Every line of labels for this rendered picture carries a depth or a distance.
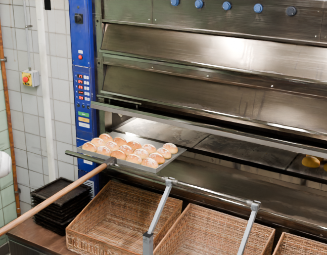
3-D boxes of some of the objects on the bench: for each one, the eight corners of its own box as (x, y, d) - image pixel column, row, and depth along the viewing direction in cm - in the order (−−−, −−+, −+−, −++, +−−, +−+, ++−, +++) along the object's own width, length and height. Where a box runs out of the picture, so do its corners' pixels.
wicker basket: (187, 240, 314) (189, 201, 304) (273, 269, 287) (277, 227, 277) (145, 281, 275) (145, 239, 266) (239, 320, 248) (243, 274, 238)
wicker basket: (111, 214, 342) (110, 178, 332) (183, 238, 316) (184, 199, 306) (64, 250, 303) (61, 210, 293) (143, 280, 277) (142, 238, 267)
